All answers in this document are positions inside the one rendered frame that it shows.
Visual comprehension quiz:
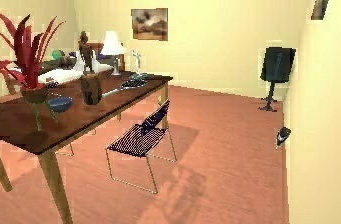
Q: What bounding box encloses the silver slim statue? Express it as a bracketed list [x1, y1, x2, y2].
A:
[131, 49, 144, 78]

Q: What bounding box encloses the brown wooden vase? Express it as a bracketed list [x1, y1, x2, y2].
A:
[79, 74, 103, 106]

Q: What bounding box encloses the white table lamp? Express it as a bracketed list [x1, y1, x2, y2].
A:
[100, 30, 126, 76]

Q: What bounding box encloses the framed brown landscape picture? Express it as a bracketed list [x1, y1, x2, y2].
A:
[130, 7, 169, 42]

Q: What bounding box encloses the dark brown wooden table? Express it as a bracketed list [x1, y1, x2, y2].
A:
[0, 69, 174, 224]

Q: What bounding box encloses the dark brown figure statue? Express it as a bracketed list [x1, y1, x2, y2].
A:
[78, 30, 96, 75]

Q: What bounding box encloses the blue bowl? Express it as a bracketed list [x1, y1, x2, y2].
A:
[47, 96, 74, 113]

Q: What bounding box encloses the white bed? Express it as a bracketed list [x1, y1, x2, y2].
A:
[2, 42, 126, 95]

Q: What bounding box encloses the green round ball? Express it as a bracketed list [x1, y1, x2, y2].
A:
[51, 49, 63, 62]

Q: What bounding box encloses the red leafed house plant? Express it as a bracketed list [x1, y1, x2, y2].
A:
[0, 9, 66, 132]

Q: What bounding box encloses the dark mesh wire chair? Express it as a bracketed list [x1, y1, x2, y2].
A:
[105, 99, 178, 195]

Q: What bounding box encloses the black door handle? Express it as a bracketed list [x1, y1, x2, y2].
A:
[275, 126, 292, 150]

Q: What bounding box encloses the dark framed wall picture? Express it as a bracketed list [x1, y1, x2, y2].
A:
[310, 0, 330, 21]

